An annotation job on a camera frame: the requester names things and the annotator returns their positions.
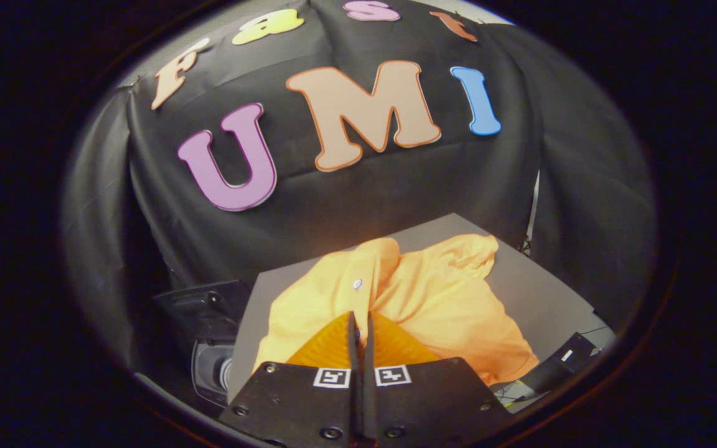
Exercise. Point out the grey washing machine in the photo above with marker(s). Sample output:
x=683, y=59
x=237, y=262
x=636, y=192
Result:
x=209, y=373

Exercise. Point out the orange shirt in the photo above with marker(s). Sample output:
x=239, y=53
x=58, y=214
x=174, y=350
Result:
x=445, y=298

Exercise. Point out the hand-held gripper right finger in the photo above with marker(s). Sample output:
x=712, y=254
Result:
x=427, y=404

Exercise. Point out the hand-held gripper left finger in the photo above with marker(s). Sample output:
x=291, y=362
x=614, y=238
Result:
x=309, y=410

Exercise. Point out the white cabinet with grey top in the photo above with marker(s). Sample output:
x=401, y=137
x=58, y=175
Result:
x=539, y=292

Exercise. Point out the black backdrop cloth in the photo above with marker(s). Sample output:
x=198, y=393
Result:
x=365, y=205

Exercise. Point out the black device box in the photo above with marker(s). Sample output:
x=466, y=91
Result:
x=557, y=364

